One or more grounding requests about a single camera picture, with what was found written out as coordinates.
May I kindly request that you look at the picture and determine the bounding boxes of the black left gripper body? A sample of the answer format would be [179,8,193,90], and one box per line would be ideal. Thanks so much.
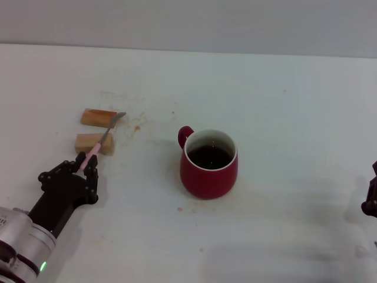
[28,172,99,236]

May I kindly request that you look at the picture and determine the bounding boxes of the pink handled metal spoon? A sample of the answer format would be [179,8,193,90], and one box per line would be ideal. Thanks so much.
[79,111,127,170]

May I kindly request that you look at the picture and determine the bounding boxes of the red ceramic mug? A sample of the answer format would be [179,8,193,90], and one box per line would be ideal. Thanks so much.
[177,126,239,200]

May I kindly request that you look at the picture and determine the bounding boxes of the plain wooden block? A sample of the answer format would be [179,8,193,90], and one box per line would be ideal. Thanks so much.
[74,133,115,156]

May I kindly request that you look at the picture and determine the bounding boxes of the stained wooden block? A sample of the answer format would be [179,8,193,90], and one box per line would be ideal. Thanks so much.
[81,108,118,128]

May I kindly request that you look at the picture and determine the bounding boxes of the dark coffee liquid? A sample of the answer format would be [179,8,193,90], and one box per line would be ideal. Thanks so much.
[187,143,234,170]

